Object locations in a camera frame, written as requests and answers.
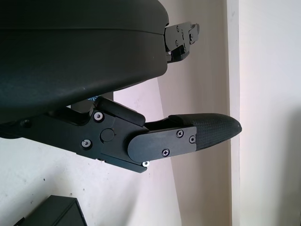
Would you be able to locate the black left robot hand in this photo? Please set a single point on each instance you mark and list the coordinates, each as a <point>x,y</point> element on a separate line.
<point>70,58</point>

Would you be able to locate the black printed box lid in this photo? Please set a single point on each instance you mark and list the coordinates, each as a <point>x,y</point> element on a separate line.
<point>56,212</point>

